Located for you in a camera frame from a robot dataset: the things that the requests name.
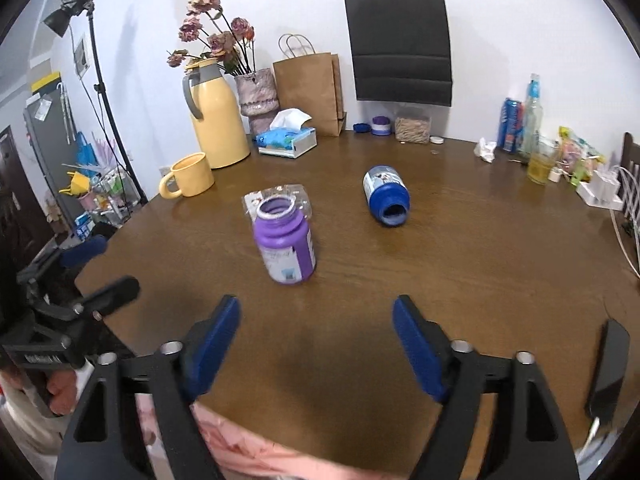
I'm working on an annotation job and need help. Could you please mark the purple bottle with white label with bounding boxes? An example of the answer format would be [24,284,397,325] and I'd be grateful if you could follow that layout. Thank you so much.
[253,194,317,285]

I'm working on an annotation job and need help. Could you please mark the person's left hand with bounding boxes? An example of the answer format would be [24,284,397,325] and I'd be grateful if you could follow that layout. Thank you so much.
[0,364,82,417]

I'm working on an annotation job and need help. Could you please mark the dark cluttered side cabinet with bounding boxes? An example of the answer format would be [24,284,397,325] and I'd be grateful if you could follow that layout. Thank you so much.
[1,73,140,237]

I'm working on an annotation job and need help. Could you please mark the black smartphone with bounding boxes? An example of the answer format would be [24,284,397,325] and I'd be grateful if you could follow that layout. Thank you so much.
[585,318,630,426]

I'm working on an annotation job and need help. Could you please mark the yellow ceramic mug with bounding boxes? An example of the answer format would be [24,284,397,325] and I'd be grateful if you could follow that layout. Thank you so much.
[158,152,215,200]

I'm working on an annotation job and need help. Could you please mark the yellow thermos jug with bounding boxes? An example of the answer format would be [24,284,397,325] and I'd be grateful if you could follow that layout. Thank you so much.
[182,60,250,169]

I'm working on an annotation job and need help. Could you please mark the blue tissue box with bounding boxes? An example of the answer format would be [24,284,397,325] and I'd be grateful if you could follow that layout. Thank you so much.
[256,108,317,159]

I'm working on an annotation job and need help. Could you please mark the pink textured flower vase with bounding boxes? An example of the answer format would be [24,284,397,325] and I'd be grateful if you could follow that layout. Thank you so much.
[234,68,280,136]

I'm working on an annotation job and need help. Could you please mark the dried pink flowers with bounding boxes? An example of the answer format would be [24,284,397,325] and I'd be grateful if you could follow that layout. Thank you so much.
[166,0,256,76]

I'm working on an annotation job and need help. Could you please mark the black light stand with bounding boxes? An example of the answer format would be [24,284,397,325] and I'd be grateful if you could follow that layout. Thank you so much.
[43,0,149,206]

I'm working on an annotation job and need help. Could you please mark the white power strip with chargers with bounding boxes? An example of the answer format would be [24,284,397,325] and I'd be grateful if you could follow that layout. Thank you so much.
[576,169,624,211]

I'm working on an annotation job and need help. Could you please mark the brown paper bag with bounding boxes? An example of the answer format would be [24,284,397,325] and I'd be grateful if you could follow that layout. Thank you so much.
[272,32,346,136]

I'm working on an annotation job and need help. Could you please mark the blue bottle with white label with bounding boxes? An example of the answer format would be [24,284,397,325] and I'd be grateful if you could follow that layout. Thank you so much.
[362,165,410,228]

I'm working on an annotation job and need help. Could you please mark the dark wooden chair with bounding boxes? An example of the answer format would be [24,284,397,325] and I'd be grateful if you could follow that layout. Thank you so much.
[620,132,640,236]

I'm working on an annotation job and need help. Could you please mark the colourful snack packets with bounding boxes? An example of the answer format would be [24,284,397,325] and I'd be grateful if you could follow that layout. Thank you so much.
[556,126,605,188]

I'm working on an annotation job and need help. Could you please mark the glass of yellow drink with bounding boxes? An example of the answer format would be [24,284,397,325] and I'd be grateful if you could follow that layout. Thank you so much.
[527,138,560,185]

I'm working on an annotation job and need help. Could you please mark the blue bottle cap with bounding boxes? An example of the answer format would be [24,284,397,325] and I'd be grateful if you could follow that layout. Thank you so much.
[352,122,371,133]

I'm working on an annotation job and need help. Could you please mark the crumpled white tissue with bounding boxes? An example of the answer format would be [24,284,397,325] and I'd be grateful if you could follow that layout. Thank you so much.
[474,138,497,164]

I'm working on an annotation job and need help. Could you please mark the blue soda can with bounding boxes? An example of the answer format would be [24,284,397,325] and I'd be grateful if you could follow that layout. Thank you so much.
[497,98,524,154]

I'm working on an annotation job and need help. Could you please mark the small purple white jar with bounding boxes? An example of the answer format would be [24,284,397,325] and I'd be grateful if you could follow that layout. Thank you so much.
[371,116,392,136]

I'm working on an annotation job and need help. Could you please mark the clear glass bottle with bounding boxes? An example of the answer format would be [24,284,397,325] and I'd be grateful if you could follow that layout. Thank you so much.
[518,74,542,159]

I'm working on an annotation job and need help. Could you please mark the clear container with grains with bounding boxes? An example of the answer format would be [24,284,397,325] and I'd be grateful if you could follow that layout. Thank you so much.
[394,108,432,144]

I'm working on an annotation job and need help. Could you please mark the black paper bag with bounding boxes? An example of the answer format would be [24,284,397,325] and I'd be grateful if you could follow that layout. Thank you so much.
[345,0,452,107]

